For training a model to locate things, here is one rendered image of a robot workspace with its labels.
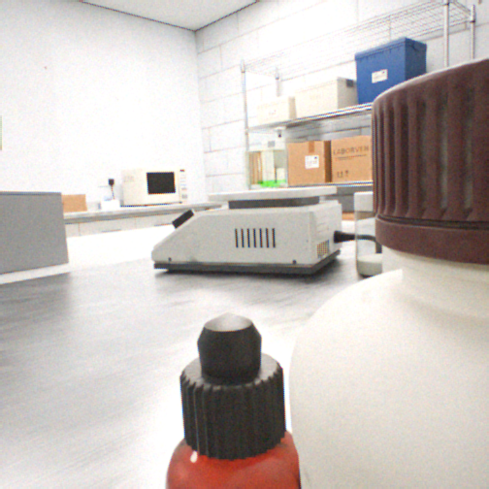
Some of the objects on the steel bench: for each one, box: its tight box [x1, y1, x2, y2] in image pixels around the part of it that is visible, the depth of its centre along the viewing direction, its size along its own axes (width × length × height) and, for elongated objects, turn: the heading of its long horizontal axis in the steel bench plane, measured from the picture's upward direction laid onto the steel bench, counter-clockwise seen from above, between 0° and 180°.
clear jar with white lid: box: [354, 192, 383, 277], centre depth 43 cm, size 6×6×8 cm
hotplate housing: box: [150, 196, 354, 275], centre depth 52 cm, size 22×13×8 cm
